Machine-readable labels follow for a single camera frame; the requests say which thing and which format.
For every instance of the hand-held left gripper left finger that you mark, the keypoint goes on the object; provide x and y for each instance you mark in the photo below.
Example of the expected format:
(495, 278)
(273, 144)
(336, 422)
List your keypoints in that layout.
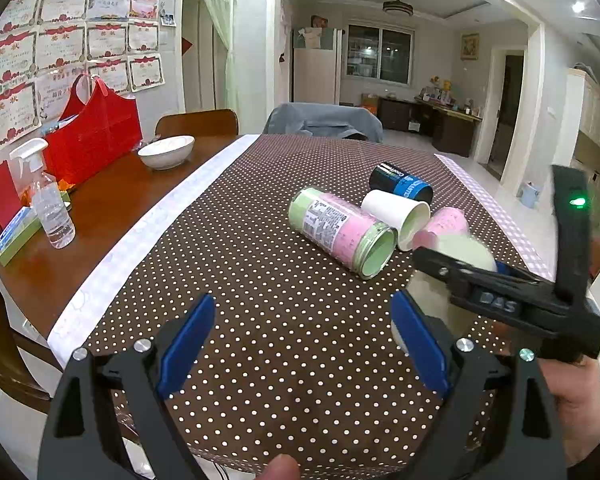
(190, 345)

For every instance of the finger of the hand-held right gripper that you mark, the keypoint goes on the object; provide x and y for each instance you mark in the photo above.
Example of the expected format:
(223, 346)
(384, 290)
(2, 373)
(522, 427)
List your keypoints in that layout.
(442, 267)
(522, 275)

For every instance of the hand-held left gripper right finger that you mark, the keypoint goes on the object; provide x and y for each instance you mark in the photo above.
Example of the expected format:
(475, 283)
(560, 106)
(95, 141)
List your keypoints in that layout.
(420, 345)

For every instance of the pink cup with green inside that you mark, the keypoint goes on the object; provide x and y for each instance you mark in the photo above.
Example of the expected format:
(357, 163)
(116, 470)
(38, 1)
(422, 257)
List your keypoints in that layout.
(447, 225)

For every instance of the white paper cup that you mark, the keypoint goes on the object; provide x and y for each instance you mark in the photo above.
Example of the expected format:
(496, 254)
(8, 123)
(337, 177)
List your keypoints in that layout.
(395, 212)

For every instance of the black and blue cup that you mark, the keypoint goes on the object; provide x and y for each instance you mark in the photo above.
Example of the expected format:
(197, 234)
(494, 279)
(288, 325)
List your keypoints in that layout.
(400, 182)

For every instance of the green and pink labelled cup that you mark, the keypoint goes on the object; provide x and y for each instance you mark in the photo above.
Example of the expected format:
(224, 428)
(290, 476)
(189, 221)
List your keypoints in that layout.
(337, 227)

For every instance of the person's right hand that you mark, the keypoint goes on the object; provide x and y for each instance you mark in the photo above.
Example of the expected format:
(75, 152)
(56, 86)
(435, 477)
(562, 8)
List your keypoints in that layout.
(575, 395)

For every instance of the person's left hand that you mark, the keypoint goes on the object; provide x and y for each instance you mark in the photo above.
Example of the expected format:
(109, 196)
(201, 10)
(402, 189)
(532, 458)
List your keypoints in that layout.
(279, 469)

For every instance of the brown polka-dot tablecloth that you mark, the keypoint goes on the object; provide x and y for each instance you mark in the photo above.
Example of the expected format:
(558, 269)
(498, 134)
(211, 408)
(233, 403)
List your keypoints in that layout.
(260, 310)

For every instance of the blue bucket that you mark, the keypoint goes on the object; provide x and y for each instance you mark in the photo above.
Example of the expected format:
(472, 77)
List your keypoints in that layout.
(529, 196)

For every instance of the dark wooden desk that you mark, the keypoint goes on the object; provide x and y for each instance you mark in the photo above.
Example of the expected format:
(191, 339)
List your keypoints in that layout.
(450, 130)

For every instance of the wooden dining table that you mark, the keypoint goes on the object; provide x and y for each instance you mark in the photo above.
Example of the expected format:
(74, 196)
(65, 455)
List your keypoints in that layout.
(115, 200)

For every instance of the dark doorway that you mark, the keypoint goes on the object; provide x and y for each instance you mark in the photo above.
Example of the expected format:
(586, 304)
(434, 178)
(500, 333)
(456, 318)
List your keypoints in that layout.
(507, 110)

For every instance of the wooden chair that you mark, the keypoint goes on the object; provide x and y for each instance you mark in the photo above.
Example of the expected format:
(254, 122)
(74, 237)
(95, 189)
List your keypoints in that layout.
(10, 360)
(197, 122)

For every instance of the grey covered chair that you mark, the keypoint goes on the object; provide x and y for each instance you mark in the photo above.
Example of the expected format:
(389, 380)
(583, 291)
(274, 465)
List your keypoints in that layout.
(325, 120)

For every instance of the clear spray bottle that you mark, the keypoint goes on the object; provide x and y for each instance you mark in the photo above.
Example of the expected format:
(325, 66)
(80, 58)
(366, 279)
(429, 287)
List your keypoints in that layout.
(52, 210)

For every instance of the white bowl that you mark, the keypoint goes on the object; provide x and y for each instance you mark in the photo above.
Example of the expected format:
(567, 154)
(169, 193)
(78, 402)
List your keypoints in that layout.
(166, 152)

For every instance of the green tray box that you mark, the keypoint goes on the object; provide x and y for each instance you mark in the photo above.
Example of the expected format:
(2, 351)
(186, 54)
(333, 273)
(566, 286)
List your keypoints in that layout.
(22, 242)

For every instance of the blue packet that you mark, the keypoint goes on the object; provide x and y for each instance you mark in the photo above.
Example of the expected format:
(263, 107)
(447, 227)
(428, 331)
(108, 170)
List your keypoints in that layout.
(15, 227)

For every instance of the window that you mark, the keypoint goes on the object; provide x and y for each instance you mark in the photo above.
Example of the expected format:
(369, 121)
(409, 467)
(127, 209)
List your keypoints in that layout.
(380, 55)

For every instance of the red bag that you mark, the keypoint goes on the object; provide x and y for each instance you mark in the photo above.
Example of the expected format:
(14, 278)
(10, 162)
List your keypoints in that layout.
(92, 135)

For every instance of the white refrigerator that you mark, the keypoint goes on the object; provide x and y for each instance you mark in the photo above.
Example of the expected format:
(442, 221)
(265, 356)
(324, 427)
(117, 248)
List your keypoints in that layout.
(315, 70)

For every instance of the red envelope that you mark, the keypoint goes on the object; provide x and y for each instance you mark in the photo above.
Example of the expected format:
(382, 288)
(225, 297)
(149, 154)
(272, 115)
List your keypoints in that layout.
(1, 195)

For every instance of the ceiling fan lamp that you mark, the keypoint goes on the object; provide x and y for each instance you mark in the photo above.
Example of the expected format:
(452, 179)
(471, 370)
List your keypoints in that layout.
(398, 6)

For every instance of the picture on refrigerator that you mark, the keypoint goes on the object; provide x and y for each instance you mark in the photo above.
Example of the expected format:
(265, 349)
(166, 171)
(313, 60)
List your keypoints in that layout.
(319, 21)

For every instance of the sheer green curtain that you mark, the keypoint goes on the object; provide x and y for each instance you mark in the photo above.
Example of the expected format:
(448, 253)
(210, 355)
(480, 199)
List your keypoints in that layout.
(217, 20)

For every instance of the framed wall picture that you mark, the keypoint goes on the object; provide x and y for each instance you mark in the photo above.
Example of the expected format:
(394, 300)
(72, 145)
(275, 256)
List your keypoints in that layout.
(470, 46)

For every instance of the wall of award certificates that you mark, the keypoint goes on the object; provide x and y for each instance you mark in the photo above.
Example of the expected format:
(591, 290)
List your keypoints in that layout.
(60, 35)

